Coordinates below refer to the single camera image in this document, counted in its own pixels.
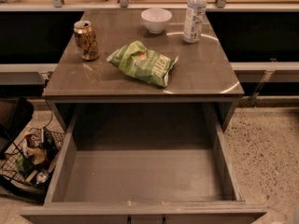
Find grey top drawer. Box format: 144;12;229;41
21;103;266;224

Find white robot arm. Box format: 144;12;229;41
291;204;299;224

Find grey cabinet with glossy top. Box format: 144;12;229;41
43;8;244;128

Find green chip bag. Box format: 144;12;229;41
107;40;178;88

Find white ceramic bowl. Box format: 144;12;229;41
141;8;172;34

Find gold soda can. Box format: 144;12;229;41
74;21;99;61

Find clear plastic water bottle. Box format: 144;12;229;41
183;0;207;44

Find snack items in basket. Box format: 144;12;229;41
16;130;60;186

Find black wire basket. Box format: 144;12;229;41
1;128;64;187

